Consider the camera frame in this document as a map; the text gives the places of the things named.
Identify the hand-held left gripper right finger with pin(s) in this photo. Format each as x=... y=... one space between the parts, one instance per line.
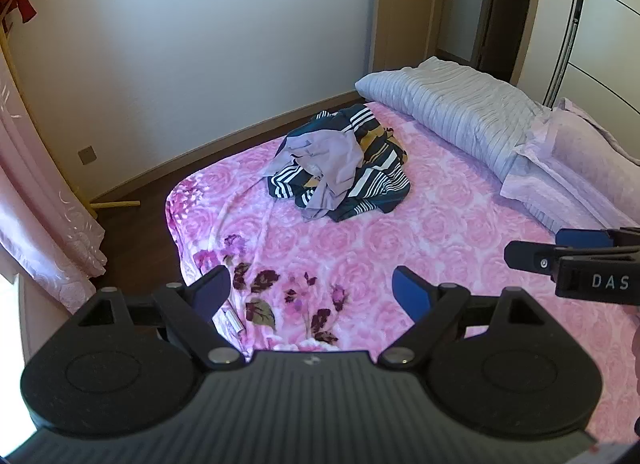
x=410 y=290

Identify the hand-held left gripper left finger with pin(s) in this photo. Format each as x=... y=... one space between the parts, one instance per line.
x=216 y=288

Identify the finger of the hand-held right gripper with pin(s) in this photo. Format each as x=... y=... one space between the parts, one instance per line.
x=585 y=238
x=530 y=255

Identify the lavender grey garment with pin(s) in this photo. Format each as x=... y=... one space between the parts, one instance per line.
x=330 y=154

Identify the pink floral blanket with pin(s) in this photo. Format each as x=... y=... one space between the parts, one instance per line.
x=450 y=234

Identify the pale pink pillow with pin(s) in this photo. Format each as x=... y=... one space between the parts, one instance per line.
x=575 y=164

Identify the dark striped garment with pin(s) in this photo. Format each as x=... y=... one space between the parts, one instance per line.
x=380 y=179

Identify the wooden skirting board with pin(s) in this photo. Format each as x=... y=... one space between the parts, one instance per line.
x=225 y=141

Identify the grey striped quilt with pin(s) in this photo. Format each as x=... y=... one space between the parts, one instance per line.
x=450 y=104

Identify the beige wardrobe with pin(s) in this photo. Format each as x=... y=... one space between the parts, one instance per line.
x=600 y=44

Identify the pink sheer curtain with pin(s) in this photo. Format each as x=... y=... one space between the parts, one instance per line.
x=40 y=204

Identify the wooden door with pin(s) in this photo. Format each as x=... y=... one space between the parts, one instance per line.
x=405 y=19

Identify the brown low wall socket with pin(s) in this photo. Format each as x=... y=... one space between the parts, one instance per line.
x=86 y=155

